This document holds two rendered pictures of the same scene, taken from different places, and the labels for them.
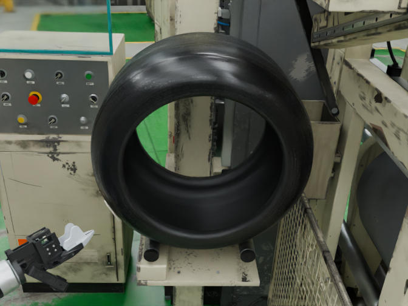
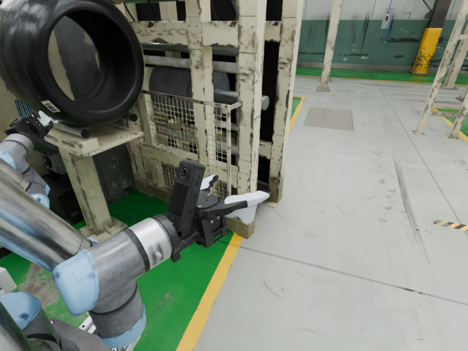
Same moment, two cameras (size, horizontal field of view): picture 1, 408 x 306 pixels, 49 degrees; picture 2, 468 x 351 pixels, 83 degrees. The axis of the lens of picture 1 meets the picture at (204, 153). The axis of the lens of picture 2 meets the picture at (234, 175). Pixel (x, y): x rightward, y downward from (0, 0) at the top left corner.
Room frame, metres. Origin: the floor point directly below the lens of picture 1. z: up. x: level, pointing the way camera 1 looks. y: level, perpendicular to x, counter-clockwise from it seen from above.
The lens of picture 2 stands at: (-0.26, 0.68, 1.36)
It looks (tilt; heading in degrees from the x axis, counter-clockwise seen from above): 30 degrees down; 306
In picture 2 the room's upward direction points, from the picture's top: straight up
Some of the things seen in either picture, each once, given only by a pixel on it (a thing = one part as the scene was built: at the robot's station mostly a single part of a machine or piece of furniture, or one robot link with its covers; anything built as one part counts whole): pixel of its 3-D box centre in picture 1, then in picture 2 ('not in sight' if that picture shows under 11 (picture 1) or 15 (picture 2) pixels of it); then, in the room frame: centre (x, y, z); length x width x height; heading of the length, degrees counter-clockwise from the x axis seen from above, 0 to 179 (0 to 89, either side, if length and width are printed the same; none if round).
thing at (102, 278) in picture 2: not in sight; (103, 271); (0.05, 0.58, 1.04); 0.11 x 0.08 x 0.09; 81
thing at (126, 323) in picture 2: not in sight; (114, 303); (0.07, 0.58, 0.94); 0.11 x 0.08 x 0.11; 171
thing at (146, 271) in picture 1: (155, 235); (69, 138); (1.17, 0.15, 0.84); 0.36 x 0.09 x 0.06; 3
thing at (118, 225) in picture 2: not in sight; (101, 228); (1.43, 0.04, 0.02); 0.27 x 0.27 x 0.04; 3
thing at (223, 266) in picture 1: (197, 244); (96, 136); (1.17, 0.01, 0.80); 0.37 x 0.36 x 0.02; 93
